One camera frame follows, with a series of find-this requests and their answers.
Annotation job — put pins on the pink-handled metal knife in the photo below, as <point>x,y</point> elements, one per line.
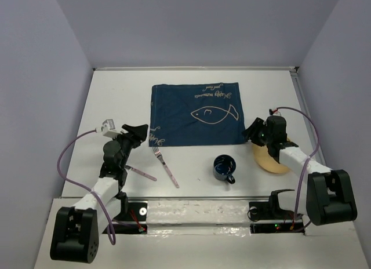
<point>139,172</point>

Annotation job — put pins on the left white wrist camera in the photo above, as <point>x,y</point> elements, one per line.
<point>107,129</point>

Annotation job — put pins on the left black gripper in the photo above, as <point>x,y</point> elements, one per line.
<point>135,135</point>

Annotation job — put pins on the pink-handled metal fork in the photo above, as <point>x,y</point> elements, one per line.
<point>159,156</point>

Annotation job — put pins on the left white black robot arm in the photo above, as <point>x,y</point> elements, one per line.
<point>77,229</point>

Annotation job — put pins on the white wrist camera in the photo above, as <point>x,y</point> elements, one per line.
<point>107,129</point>
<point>274,111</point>

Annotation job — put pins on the dark blue fish-print cloth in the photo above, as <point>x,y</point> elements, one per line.
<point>208,114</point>

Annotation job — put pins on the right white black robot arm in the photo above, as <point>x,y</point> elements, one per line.
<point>329,195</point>

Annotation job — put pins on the yellow round plate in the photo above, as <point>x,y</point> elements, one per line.
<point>266,162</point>

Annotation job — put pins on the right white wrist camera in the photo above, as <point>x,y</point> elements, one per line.
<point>274,111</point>

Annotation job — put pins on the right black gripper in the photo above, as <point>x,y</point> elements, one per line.
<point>250,133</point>

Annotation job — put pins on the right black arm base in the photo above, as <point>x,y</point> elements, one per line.
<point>265,219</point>

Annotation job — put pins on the dark blue patterned mug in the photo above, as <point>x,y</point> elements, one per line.
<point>223,168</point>

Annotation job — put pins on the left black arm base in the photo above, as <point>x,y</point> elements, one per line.
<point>134,221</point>

